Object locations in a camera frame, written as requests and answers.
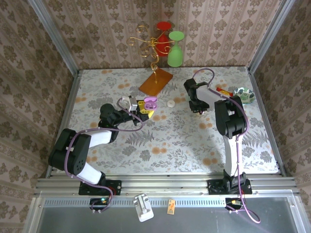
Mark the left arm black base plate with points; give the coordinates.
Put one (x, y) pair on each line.
(115, 187)

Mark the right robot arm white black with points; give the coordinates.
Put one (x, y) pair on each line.
(232, 155)

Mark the purple earbud case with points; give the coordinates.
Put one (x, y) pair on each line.
(151, 99)

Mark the small orange tag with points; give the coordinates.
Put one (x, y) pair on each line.
(171, 206)

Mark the aluminium table edge rail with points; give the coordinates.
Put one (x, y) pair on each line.
(69, 104)
(266, 121)

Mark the green wine glass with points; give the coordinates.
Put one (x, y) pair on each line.
(174, 58)

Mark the red wine glass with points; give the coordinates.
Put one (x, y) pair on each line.
(163, 25)

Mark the aluminium frame post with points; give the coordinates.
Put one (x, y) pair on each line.
(270, 36)
(54, 36)

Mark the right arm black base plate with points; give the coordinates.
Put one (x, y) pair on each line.
(213, 187)

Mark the long aluminium mounting rail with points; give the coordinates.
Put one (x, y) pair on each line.
(165, 185)

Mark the red snack packet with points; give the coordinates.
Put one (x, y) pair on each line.
(222, 90)

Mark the grey metal sheet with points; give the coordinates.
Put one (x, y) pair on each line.
(206, 221)

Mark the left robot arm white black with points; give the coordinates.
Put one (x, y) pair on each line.
(99, 137)

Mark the leaf pattern bowl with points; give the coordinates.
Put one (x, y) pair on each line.
(246, 94)

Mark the white plastic bracket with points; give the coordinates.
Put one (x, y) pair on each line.
(143, 208)

